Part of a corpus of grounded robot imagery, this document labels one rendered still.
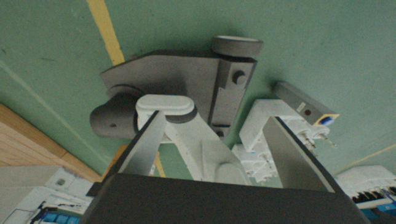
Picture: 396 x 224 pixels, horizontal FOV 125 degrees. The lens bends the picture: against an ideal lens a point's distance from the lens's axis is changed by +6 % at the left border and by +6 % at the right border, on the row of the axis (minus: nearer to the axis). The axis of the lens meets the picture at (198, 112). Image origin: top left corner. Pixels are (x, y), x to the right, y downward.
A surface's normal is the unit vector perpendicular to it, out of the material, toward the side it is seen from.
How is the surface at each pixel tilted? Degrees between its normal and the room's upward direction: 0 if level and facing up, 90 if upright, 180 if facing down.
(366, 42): 0
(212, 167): 90
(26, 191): 90
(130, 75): 0
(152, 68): 0
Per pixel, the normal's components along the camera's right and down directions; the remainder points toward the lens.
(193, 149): 0.06, -0.77
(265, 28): 0.04, 0.64
